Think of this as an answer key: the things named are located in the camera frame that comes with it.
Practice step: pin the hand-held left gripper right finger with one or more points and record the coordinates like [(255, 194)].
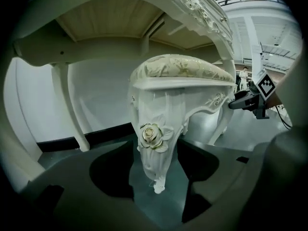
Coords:
[(223, 177)]

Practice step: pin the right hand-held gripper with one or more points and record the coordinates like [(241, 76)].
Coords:
[(264, 85)]

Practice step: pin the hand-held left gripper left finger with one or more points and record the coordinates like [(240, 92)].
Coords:
[(72, 191)]

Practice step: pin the cream upholstered stool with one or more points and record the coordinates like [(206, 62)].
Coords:
[(154, 119)]

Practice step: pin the white ornate dressing table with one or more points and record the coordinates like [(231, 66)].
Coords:
[(96, 49)]

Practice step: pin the person's right forearm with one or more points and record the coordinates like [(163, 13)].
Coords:
[(276, 100)]

